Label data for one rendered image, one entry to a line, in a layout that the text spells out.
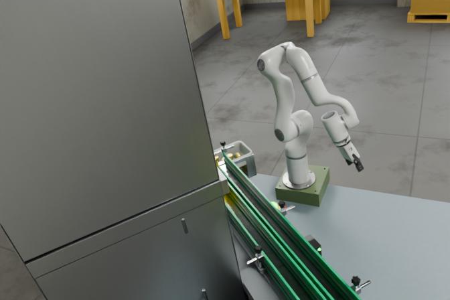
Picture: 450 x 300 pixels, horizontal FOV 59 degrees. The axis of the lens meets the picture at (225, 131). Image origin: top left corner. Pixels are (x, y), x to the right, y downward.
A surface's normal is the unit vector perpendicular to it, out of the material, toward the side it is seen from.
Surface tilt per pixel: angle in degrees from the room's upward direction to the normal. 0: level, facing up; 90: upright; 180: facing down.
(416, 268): 0
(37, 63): 90
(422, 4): 90
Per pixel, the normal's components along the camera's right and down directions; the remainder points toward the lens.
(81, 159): 0.42, 0.41
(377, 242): -0.16, -0.84
